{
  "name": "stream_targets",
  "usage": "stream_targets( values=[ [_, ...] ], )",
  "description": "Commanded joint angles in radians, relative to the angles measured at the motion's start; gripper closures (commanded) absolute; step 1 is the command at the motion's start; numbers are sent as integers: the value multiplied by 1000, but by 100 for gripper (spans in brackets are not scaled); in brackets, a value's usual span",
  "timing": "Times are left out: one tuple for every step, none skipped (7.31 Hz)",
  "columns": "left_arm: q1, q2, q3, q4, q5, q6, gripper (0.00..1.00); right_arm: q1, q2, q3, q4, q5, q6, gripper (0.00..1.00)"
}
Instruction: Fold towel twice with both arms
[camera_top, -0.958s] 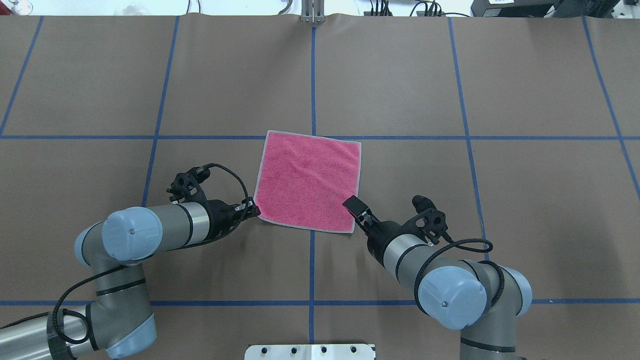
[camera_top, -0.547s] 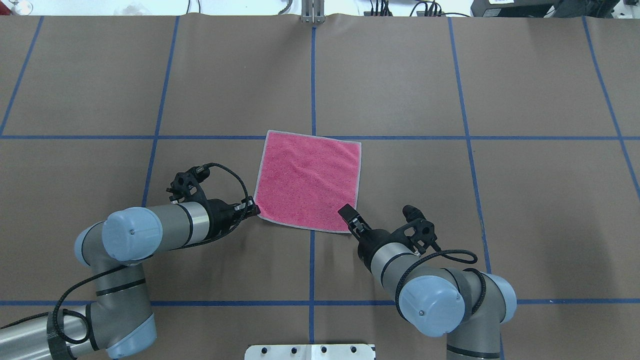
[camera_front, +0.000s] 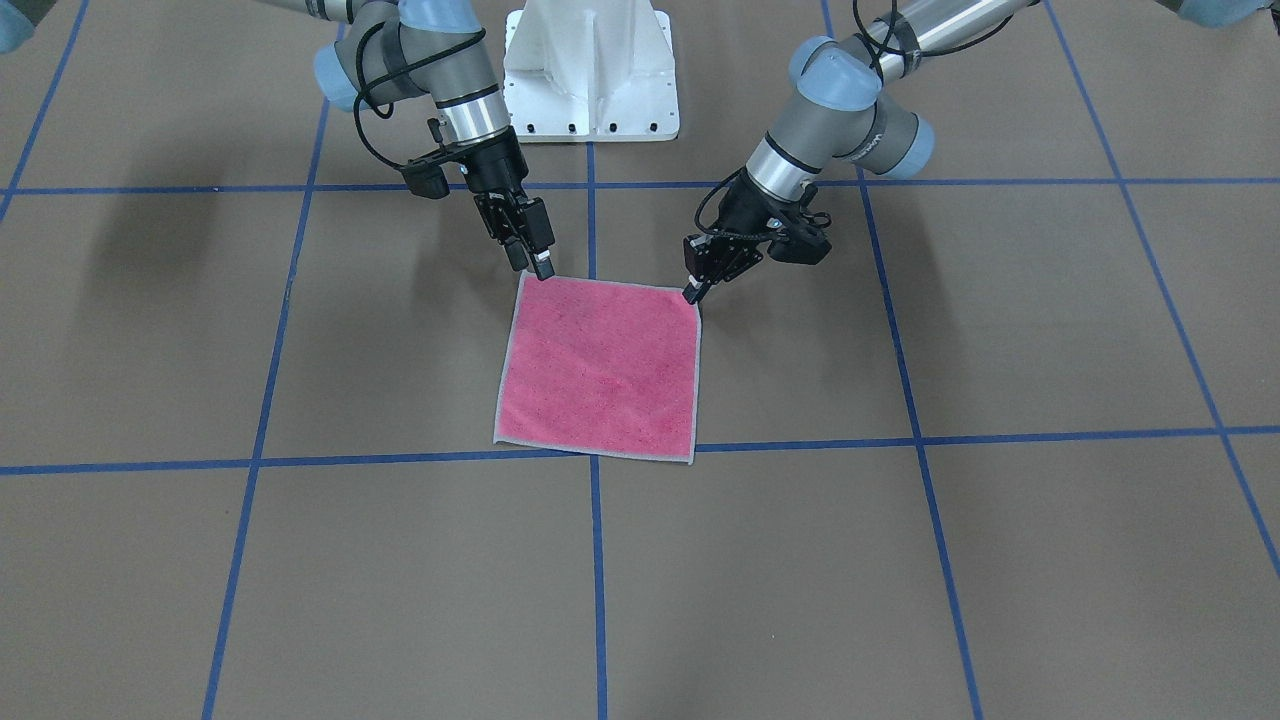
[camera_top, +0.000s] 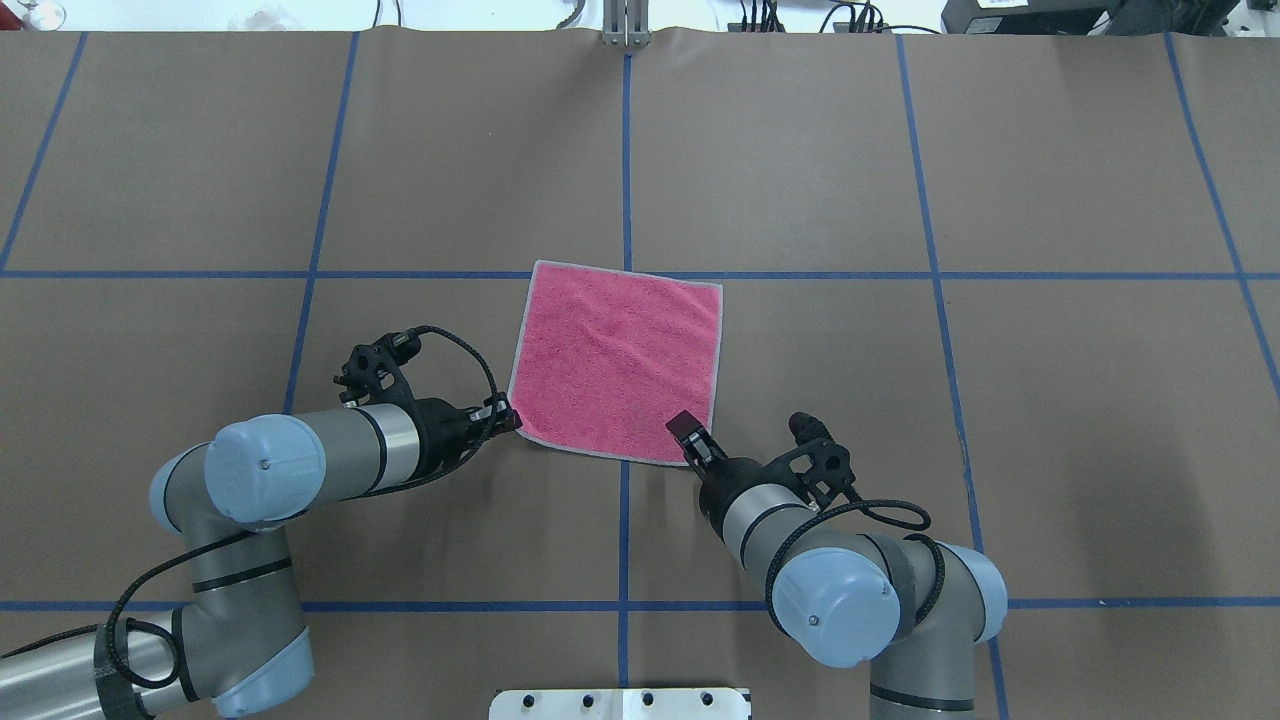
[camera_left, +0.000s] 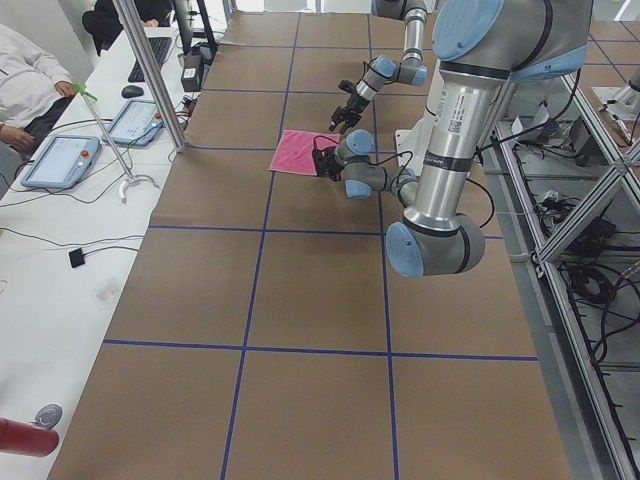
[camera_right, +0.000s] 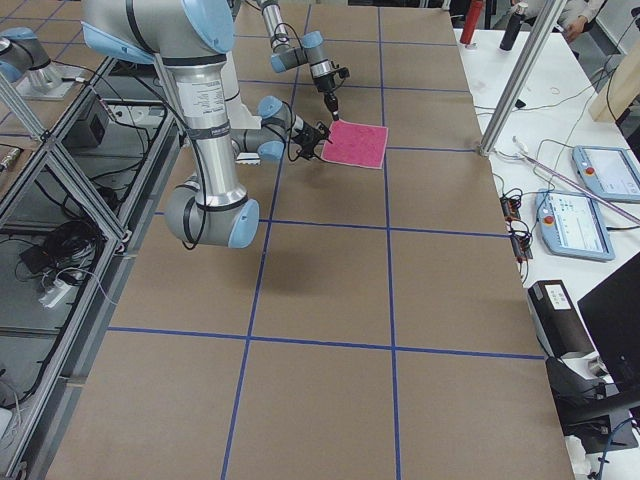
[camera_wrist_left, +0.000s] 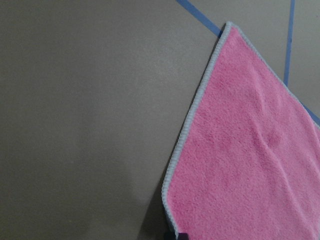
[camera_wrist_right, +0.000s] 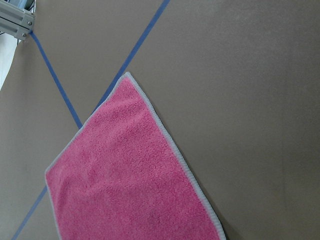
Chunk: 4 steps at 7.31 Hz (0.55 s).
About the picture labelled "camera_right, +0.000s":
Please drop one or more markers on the pink grey microfibre towel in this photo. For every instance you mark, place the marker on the pink grey microfibre towel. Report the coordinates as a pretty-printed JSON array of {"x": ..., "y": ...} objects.
[{"x": 356, "y": 145}]

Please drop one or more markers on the near blue teach pendant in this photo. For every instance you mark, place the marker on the near blue teach pendant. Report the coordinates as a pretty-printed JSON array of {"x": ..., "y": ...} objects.
[{"x": 571, "y": 225}]

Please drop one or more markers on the black box with label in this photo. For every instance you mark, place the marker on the black box with label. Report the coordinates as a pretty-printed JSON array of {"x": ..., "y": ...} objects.
[{"x": 558, "y": 324}]

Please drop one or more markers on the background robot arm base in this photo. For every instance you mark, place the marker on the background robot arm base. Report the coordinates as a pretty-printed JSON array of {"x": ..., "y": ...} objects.
[{"x": 25, "y": 62}]

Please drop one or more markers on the far blue teach pendant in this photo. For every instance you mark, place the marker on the far blue teach pendant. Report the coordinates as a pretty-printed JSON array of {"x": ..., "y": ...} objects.
[{"x": 608, "y": 172}]

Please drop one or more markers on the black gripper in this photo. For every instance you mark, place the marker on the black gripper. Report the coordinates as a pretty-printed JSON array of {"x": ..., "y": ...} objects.
[
  {"x": 329, "y": 97},
  {"x": 303, "y": 134}
]

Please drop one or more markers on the red bottle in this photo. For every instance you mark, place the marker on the red bottle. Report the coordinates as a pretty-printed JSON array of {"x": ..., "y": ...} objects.
[{"x": 471, "y": 18}]

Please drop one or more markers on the black monitor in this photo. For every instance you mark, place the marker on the black monitor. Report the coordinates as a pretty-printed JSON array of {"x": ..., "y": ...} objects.
[{"x": 611, "y": 314}]

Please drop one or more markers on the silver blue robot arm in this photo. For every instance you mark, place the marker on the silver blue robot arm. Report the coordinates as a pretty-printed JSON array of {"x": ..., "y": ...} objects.
[
  {"x": 291, "y": 51},
  {"x": 194, "y": 40}
]

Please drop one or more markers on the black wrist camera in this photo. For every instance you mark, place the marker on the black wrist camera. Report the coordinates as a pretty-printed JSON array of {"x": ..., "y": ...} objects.
[
  {"x": 341, "y": 72},
  {"x": 306, "y": 153}
]

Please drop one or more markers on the person in white shirt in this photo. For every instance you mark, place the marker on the person in white shirt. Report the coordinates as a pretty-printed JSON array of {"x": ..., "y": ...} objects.
[{"x": 574, "y": 17}]

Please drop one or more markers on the blue teach pendant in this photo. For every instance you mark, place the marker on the blue teach pendant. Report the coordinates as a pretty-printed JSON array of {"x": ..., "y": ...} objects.
[
  {"x": 571, "y": 225},
  {"x": 608, "y": 172}
]

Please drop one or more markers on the small circuit board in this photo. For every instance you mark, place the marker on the small circuit board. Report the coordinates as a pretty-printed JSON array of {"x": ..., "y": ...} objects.
[{"x": 510, "y": 208}]

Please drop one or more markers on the wooden beam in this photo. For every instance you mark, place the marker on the wooden beam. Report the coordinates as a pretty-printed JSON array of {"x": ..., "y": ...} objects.
[{"x": 622, "y": 88}]

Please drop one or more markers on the aluminium frame post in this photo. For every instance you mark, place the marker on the aluminium frame post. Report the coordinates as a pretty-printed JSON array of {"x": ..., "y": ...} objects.
[{"x": 530, "y": 52}]

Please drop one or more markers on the black bottle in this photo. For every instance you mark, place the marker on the black bottle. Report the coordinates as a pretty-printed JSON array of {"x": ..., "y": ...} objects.
[{"x": 516, "y": 19}]

